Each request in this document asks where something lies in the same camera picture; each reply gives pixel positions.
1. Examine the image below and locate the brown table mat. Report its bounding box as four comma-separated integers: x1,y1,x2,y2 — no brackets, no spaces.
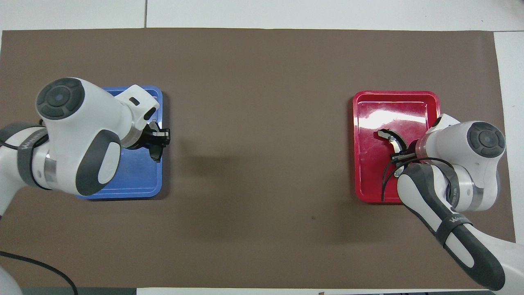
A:
0,28,516,289

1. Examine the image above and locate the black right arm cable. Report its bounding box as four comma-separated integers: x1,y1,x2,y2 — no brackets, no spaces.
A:
381,157,456,202

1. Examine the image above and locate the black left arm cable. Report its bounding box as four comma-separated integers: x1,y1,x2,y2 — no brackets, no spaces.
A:
0,251,79,295

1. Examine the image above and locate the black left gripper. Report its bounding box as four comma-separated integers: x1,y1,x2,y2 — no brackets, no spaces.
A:
141,120,171,163

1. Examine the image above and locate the long curved brake pad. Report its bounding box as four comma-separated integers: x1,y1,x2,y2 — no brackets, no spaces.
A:
377,128,410,158

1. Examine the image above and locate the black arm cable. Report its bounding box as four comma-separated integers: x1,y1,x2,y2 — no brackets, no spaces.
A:
0,251,79,295
381,157,456,202

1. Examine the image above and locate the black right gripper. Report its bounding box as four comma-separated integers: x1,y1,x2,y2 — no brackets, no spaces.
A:
390,150,418,165

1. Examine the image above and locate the red plastic tray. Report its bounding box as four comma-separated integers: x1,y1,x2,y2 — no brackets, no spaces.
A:
353,91,442,204

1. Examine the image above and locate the blue plastic tray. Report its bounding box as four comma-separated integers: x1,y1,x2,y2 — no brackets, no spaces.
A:
73,85,163,200

